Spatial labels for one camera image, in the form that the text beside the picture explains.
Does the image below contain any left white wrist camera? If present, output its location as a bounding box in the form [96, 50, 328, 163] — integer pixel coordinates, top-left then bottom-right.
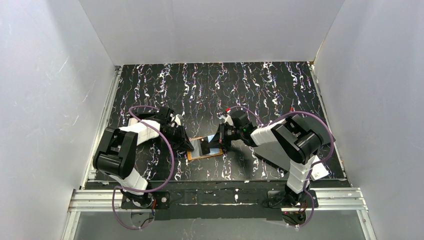
[170, 113, 183, 128]

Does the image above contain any black flat slab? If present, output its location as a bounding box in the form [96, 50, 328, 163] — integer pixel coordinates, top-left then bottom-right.
[253, 145, 291, 172]

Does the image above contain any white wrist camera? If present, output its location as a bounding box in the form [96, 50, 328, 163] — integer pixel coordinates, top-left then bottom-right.
[170, 113, 183, 128]
[221, 108, 234, 126]

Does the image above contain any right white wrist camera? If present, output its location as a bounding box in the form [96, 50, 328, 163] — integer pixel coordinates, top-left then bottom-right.
[221, 108, 234, 126]

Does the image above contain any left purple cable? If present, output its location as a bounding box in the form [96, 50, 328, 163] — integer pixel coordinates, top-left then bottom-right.
[111, 105, 176, 231]

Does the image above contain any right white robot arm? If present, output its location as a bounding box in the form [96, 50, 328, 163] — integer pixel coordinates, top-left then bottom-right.
[208, 110, 330, 203]

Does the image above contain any orange card holder wallet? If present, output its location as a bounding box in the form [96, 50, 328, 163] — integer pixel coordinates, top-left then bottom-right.
[187, 135, 223, 161]

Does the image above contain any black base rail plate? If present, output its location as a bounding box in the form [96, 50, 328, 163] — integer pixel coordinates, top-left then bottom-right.
[121, 180, 319, 223]

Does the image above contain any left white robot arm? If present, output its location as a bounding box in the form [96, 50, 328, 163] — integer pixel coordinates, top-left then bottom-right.
[92, 106, 194, 196]

